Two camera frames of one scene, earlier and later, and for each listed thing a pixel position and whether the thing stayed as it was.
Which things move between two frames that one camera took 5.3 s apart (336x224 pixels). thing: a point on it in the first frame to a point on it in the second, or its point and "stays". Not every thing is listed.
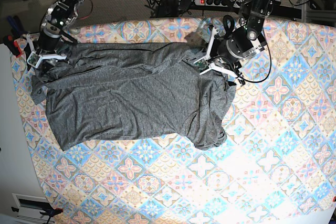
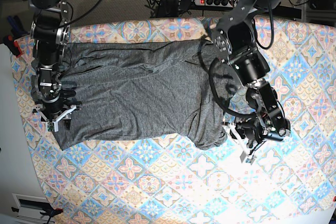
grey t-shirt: [145, 91] stays
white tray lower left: [31, 206] stays
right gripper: [43, 48] to [58, 110]
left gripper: [222, 54] to [248, 132]
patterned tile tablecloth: [276, 165] stays
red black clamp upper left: [8, 40] stays
